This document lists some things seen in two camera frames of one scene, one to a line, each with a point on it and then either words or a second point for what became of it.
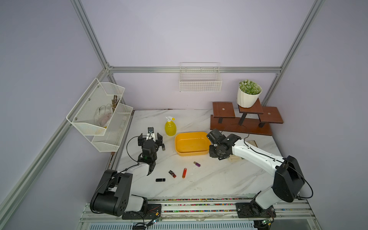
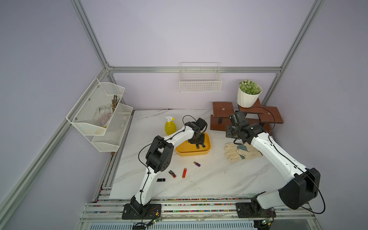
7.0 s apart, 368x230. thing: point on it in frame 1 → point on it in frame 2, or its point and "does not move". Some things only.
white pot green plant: [248, 93] does not move
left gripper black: [158, 142] → [201, 141]
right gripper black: [212, 154] → [228, 132]
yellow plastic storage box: [191, 143] does not move
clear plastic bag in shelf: [102, 114] does not move
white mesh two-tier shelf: [100, 116] does not move
